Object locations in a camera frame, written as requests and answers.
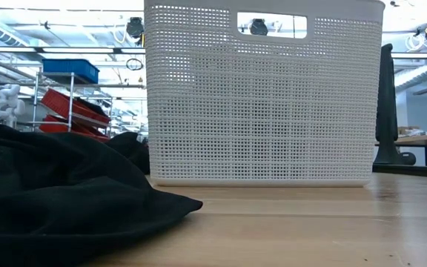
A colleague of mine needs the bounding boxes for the black garment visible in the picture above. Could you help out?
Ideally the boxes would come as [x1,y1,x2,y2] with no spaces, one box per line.
[0,121,203,267]

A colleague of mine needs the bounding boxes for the blue plastic bin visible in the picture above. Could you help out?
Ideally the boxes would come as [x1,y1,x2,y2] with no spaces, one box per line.
[42,58,100,85]

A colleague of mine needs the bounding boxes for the white perforated laundry basket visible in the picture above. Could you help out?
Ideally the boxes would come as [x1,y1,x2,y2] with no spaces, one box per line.
[143,0,385,188]

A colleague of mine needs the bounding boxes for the black boxer briefs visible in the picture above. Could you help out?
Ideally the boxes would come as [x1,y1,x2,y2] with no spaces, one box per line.
[105,131,150,175]

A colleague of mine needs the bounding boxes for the red plastic bin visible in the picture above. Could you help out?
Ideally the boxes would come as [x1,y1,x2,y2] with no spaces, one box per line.
[39,113,110,142]
[41,88,111,125]

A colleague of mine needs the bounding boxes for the metal shelf rack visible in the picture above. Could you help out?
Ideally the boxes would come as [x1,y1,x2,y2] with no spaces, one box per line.
[31,70,113,136]

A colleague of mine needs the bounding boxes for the dark upright stand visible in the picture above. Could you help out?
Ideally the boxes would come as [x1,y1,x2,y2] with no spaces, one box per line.
[373,43,417,166]

